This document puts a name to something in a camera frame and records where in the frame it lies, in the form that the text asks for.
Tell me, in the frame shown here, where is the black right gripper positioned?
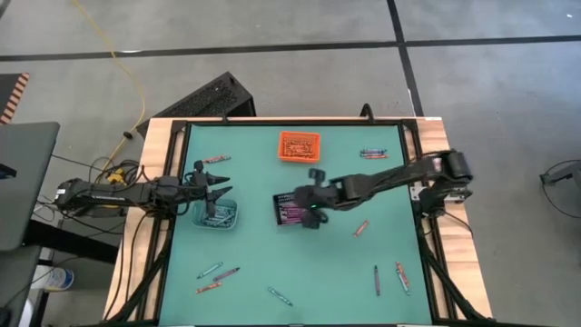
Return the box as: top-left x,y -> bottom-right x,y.
293,167 -> 346,231

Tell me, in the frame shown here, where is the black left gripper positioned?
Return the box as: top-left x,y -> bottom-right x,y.
181,159 -> 234,219

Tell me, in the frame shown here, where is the teal plastic bin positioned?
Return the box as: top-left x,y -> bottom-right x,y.
191,198 -> 240,231

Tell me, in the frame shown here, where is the black plastic basket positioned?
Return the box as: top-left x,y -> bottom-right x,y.
271,193 -> 319,227

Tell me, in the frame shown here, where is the orange plastic basket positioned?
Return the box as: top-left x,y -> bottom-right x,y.
278,130 -> 322,164

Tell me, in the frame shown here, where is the black computer tower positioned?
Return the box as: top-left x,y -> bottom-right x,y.
135,71 -> 257,139

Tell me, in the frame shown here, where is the black desk base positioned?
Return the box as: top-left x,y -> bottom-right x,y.
22,220 -> 120,265

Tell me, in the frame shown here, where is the white plastic bottle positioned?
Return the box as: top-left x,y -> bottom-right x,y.
30,265 -> 75,292

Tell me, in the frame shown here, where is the grey desk top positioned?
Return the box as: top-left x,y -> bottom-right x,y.
0,121 -> 61,253

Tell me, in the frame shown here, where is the striped floor mat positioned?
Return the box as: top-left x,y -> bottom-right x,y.
0,72 -> 31,126

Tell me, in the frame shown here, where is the grey stand foot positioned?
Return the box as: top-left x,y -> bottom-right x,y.
538,159 -> 581,186

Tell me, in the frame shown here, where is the black table border frame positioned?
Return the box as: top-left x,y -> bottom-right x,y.
156,118 -> 439,326

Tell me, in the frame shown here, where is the yellow floor cable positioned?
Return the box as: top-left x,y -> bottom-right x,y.
72,0 -> 147,183

